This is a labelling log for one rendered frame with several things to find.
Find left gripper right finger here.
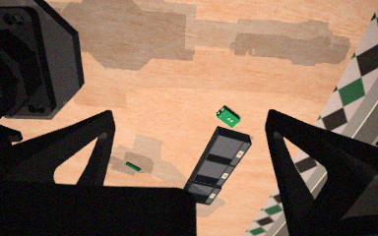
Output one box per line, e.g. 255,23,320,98
265,109,378,236

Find dark grey rack of bins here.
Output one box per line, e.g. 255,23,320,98
183,126,252,206

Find green aaa battery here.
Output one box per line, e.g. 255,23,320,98
126,162,141,171

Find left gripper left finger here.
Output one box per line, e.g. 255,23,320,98
0,110,116,185

